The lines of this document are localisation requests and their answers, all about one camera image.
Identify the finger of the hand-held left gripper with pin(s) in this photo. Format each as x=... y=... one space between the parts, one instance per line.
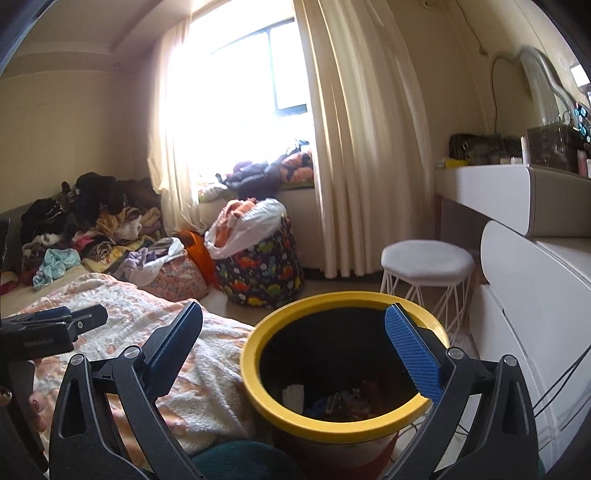
x=90 y=319
x=37 y=314

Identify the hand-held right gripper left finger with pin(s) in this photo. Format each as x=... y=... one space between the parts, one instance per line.
x=173 y=344

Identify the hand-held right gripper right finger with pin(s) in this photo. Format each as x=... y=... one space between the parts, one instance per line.
x=413 y=346

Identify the black snack packet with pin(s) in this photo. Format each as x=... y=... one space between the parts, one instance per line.
x=346 y=399

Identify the yellow rimmed black trash bin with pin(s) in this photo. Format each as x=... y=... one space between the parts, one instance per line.
x=258 y=369

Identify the blue wrapper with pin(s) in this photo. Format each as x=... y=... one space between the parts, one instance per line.
x=321 y=406

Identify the person's left hand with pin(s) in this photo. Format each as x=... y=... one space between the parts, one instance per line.
x=34 y=401

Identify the maroon cloth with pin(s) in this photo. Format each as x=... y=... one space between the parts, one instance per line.
x=9 y=284

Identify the pink patterned blanket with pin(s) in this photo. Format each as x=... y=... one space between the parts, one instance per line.
x=138 y=304

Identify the light blue garment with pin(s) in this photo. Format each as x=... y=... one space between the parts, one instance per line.
x=55 y=265

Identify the pink floral fabric bag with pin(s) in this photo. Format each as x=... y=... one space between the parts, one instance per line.
x=182 y=279

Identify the lavender and white clothes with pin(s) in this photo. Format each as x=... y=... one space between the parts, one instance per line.
x=143 y=261

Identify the white stool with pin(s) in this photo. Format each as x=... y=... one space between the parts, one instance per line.
x=427 y=258

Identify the pile of clothes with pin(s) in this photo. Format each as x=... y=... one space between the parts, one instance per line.
x=92 y=207

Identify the dinosaur print laundry basket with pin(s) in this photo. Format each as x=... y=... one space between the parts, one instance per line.
x=263 y=277

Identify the white rounded dresser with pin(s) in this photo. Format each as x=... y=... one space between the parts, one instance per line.
x=531 y=300

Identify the dark teal cloth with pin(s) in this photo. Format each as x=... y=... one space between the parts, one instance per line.
x=235 y=461

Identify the white bag of orange clothes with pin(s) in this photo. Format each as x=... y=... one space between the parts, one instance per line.
x=254 y=221

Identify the white vanity desk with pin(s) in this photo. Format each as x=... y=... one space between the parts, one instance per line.
x=508 y=198

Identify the yellow box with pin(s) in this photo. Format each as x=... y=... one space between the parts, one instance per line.
x=450 y=163

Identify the dark jackets and bedding heap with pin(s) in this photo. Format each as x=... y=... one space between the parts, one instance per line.
x=258 y=168

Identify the cream curtain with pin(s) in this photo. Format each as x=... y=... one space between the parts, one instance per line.
x=173 y=138
x=360 y=138

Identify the dark patterned bag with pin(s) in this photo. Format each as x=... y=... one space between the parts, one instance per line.
x=473 y=147

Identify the white bottle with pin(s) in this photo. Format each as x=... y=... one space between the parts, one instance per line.
x=526 y=150

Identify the clear organizer box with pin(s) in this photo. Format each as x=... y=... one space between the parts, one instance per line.
x=551 y=147

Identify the pink bottle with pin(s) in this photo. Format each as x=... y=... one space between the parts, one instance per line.
x=582 y=162

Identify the wavy framed mirror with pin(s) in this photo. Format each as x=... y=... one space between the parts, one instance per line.
x=535 y=87

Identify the window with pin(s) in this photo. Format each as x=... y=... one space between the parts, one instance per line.
x=286 y=69

